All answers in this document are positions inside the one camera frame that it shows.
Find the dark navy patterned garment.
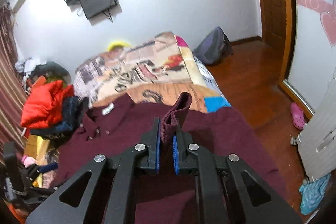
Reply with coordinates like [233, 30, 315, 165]
[30, 96, 89, 140]

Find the pink clog shoe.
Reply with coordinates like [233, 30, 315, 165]
[290, 102, 306, 130]

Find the yellow round object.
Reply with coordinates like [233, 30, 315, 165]
[106, 40, 132, 52]

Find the orange red garment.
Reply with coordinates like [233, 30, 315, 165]
[21, 80, 74, 129]

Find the white ribbed storage box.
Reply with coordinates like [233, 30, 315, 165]
[291, 79, 336, 182]

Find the pink heart wall decal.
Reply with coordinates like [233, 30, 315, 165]
[297, 0, 335, 47]

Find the striped maroon curtain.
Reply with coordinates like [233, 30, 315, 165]
[1, 3, 27, 162]

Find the printed plush blanket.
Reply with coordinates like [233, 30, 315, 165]
[73, 32, 230, 113]

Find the brown wooden door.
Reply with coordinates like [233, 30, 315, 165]
[260, 0, 296, 83]

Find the smaller black wall monitor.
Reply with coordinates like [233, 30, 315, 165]
[80, 0, 117, 19]

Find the dark clutter pile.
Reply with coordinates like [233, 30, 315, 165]
[14, 57, 71, 89]

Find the left black gripper device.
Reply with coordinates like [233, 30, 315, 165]
[1, 142, 58, 213]

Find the teal patterned cloth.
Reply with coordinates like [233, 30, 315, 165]
[298, 174, 331, 215]

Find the grey purple backpack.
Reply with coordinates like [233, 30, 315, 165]
[193, 27, 233, 65]

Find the maroon jacket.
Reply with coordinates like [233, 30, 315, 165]
[52, 93, 286, 223]

